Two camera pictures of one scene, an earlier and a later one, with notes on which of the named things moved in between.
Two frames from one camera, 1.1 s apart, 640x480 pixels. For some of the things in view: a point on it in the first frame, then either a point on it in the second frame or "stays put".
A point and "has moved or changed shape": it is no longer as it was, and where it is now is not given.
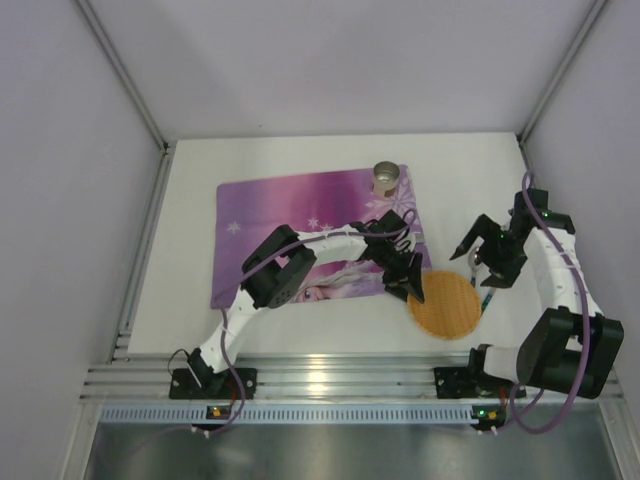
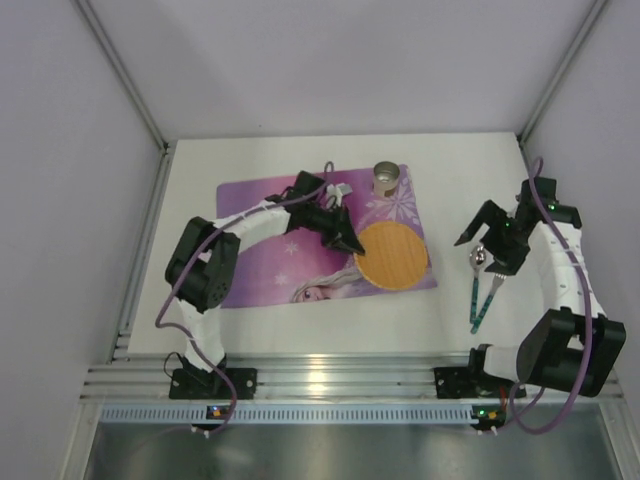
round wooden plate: (451, 305) has moved or changed shape
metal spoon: (474, 262) stays put
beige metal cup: (385, 177) stays put
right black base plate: (465, 382) stays put
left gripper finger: (413, 286) to (345, 236)
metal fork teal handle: (487, 299) stays put
